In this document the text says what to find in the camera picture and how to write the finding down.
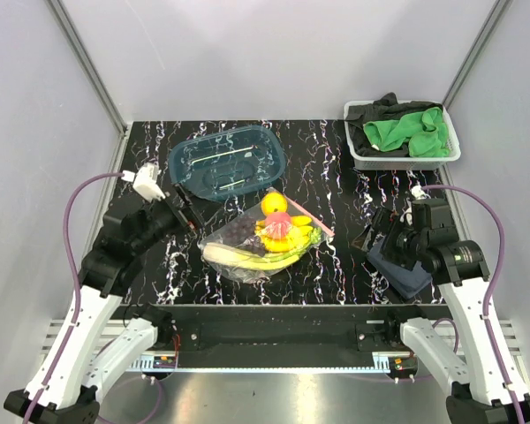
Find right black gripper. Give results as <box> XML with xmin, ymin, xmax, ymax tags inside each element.
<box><xmin>351</xmin><ymin>205</ymin><xmax>427</xmax><ymax>270</ymax></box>

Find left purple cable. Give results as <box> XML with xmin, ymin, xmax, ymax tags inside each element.
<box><xmin>24</xmin><ymin>171</ymin><xmax>136</xmax><ymax>424</ymax></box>

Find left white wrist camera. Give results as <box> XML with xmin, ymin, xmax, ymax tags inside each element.
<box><xmin>121</xmin><ymin>163</ymin><xmax>165</xmax><ymax>202</ymax></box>

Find dark grey cloth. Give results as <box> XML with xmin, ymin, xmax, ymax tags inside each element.
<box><xmin>344</xmin><ymin>93</ymin><xmax>444</xmax><ymax>158</ymax></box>

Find green white fake leek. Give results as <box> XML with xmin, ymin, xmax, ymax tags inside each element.
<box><xmin>202</xmin><ymin>230</ymin><xmax>322</xmax><ymax>271</ymax></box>

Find white plastic basket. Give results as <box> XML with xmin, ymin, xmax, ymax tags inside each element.
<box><xmin>344</xmin><ymin>93</ymin><xmax>461</xmax><ymax>170</ymax></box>

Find aluminium rail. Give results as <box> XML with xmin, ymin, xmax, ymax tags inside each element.
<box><xmin>39</xmin><ymin>320</ymin><xmax>525</xmax><ymax>372</ymax></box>

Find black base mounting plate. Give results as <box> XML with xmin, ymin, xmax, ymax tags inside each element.
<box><xmin>114</xmin><ymin>303</ymin><xmax>451</xmax><ymax>370</ymax></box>

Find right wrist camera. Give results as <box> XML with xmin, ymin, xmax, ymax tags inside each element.
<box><xmin>411</xmin><ymin>185</ymin><xmax>455</xmax><ymax>231</ymax></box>

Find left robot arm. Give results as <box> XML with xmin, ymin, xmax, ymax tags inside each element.
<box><xmin>4</xmin><ymin>184</ymin><xmax>203</xmax><ymax>423</ymax></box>

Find clear zip top bag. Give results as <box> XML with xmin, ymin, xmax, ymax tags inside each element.
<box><xmin>199</xmin><ymin>188</ymin><xmax>334</xmax><ymax>284</ymax></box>

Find folded blue cloth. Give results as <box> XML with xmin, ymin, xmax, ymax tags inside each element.
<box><xmin>367</xmin><ymin>245</ymin><xmax>432</xmax><ymax>299</ymax></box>

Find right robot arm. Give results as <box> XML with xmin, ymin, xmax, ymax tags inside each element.
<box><xmin>360</xmin><ymin>199</ymin><xmax>530</xmax><ymax>423</ymax></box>

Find red fake peach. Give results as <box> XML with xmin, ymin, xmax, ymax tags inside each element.
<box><xmin>264</xmin><ymin>211</ymin><xmax>292</xmax><ymax>239</ymax></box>

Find yellow fake banana bunch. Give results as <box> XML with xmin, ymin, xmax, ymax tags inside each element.
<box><xmin>255</xmin><ymin>216</ymin><xmax>322</xmax><ymax>254</ymax></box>

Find purple fake grapes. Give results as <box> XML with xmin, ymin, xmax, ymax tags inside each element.
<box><xmin>221</xmin><ymin>214</ymin><xmax>267</xmax><ymax>257</ymax></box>

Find green cloth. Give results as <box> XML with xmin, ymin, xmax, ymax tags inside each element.
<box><xmin>363</xmin><ymin>107</ymin><xmax>451</xmax><ymax>158</ymax></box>

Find blue plastic container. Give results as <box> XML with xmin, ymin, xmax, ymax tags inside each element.
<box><xmin>168</xmin><ymin>125</ymin><xmax>286</xmax><ymax>201</ymax></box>

